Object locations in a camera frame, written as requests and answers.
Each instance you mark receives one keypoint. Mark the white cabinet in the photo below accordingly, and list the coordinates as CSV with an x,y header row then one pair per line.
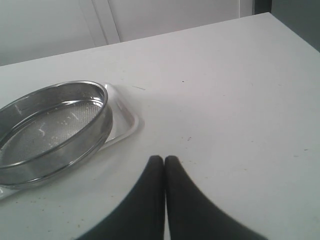
x,y
33,29

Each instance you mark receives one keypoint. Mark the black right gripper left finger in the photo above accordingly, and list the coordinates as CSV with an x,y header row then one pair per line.
x,y
141,214

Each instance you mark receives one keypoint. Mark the round steel mesh sieve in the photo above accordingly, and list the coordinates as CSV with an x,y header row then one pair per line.
x,y
55,135

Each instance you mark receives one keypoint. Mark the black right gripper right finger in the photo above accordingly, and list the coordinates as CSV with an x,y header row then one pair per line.
x,y
192,216

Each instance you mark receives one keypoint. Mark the white rectangular tray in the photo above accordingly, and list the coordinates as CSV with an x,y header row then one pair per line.
x,y
122,115

